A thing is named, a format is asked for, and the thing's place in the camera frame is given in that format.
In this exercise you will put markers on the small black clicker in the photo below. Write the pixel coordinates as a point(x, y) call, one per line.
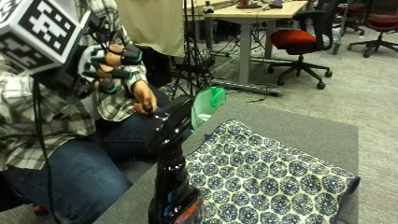
point(148, 108)

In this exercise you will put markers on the green plastic bag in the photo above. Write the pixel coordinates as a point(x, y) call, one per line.
point(207, 104)

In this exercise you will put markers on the black tripod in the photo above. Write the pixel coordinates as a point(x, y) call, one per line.
point(192, 46)

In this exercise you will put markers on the black spray bottle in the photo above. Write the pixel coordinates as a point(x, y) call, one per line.
point(171, 174)

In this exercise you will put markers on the white cube of black markers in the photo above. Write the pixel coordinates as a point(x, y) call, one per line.
point(38, 28)

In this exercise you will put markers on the the person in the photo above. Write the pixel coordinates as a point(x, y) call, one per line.
point(83, 177)

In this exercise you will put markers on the blue patterned cloth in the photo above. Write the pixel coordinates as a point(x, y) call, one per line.
point(269, 180)

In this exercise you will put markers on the black device on desk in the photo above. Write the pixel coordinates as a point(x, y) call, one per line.
point(275, 4)
point(249, 5)

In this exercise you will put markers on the wooden desk with grey legs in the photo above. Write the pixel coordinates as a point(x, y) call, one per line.
point(257, 14)

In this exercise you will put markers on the red office chair black back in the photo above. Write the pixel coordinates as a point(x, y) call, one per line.
point(295, 39)
point(384, 20)

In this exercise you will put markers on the small orange object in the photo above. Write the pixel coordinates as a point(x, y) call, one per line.
point(40, 210)

